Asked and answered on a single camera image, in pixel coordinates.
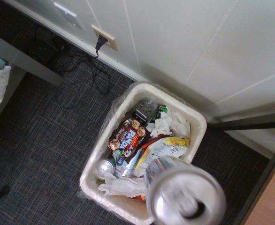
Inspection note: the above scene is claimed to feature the silver and blue drink can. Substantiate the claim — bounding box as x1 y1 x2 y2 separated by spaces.
144 156 228 225

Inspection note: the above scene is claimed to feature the clear plastic bin liner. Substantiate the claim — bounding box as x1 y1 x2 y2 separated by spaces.
76 80 199 205

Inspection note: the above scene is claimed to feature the white trash bin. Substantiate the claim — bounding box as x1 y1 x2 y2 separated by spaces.
79 81 208 225

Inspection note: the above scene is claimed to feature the discarded silver can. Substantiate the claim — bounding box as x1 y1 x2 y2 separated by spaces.
94 159 117 181

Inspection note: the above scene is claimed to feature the gray black plastic bottle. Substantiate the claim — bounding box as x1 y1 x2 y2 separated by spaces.
131 97 158 126

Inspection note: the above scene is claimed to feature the green wrapper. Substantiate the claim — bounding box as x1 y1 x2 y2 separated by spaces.
151 105 170 123

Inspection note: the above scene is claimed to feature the brown Hello Panda snack bag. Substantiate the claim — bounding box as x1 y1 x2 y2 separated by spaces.
107 114 153 165

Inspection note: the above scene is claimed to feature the crumpled white tissue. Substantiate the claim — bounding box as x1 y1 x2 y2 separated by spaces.
97 172 149 199
147 111 191 139

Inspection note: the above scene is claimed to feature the orange snack wrapper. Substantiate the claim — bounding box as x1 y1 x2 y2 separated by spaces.
140 134 174 150

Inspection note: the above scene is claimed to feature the yellow white chips bag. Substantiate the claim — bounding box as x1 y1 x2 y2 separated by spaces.
135 136 191 171

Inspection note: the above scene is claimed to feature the black power adapter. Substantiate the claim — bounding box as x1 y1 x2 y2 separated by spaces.
25 36 67 71

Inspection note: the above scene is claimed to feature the beige wall outlet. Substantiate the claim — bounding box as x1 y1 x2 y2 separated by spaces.
91 24 120 52

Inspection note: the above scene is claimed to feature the black power cord with plug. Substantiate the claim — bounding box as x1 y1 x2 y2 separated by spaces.
55 34 111 110

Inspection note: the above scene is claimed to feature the wooden table with black frame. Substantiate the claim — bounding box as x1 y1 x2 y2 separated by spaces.
208 112 275 225

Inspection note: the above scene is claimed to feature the gray bed frame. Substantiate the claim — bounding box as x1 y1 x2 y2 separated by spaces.
0 30 66 135

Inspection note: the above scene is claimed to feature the white wall plate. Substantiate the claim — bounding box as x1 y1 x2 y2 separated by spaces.
53 1 78 18

